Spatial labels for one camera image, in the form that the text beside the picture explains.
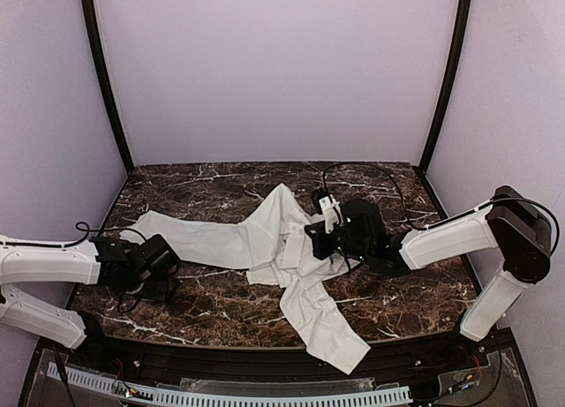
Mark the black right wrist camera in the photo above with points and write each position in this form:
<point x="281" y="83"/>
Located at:
<point x="334" y="213"/>

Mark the white button shirt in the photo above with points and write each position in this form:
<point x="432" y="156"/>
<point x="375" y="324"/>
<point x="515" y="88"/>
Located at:
<point x="271" y="246"/>

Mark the black frame post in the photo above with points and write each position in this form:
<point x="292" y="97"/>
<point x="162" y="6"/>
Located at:
<point x="447" y="84"/>
<point x="102" y="74"/>

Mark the white slotted cable duct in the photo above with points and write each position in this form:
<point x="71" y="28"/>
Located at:
<point x="190" y="392"/>

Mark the black front table rail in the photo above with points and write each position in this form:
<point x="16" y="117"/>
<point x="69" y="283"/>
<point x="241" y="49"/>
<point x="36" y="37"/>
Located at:
<point x="407" y="361"/>

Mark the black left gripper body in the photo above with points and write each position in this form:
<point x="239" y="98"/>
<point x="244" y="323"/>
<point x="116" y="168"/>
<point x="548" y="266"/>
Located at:
<point x="165" y="284"/>

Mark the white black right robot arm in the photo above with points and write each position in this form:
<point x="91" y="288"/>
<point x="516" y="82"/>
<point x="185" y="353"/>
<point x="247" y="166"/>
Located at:
<point x="523" y="232"/>

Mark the black left frame post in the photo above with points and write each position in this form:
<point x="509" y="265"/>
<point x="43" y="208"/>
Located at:
<point x="102" y="74"/>

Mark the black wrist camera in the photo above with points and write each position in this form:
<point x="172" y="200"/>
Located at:
<point x="153" y="259"/>
<point x="334" y="213"/>

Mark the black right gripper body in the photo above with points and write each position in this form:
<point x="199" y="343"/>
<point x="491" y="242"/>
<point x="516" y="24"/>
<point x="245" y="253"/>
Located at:
<point x="319" y="240"/>

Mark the black right frame post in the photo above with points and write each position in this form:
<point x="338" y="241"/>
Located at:
<point x="447" y="84"/>

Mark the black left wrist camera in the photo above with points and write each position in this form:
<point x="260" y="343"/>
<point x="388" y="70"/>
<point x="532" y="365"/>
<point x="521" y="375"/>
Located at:
<point x="153" y="259"/>

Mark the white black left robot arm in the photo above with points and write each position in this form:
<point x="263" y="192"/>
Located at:
<point x="27" y="262"/>

